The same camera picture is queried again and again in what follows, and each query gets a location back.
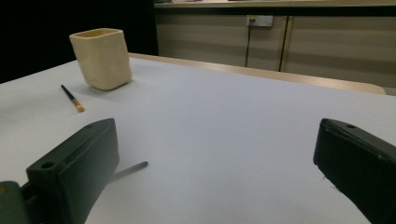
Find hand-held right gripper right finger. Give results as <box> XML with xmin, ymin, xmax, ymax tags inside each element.
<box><xmin>313</xmin><ymin>118</ymin><xmax>396</xmax><ymax>224</ymax></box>

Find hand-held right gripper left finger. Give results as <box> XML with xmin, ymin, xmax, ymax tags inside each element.
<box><xmin>25</xmin><ymin>118</ymin><xmax>120</xmax><ymax>224</ymax></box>

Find black long-handled brush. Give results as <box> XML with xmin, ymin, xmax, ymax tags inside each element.
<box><xmin>112</xmin><ymin>161</ymin><xmax>149</xmax><ymax>182</ymax></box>

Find beige square pen holder cup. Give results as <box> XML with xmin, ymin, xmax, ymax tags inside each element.
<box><xmin>68</xmin><ymin>27</ymin><xmax>134</xmax><ymax>91</ymax></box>

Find beige panelled cabinet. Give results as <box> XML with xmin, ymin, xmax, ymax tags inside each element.
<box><xmin>153</xmin><ymin>0</ymin><xmax>396</xmax><ymax>89</ymax></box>

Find white table sheet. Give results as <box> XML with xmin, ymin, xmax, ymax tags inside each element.
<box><xmin>0</xmin><ymin>57</ymin><xmax>396</xmax><ymax>224</ymax></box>

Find black wall cable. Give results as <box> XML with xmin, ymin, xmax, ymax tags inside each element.
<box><xmin>244</xmin><ymin>19</ymin><xmax>254</xmax><ymax>68</ymax></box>

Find white wall socket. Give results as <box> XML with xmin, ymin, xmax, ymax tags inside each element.
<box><xmin>246</xmin><ymin>14</ymin><xmax>274</xmax><ymax>28</ymax></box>

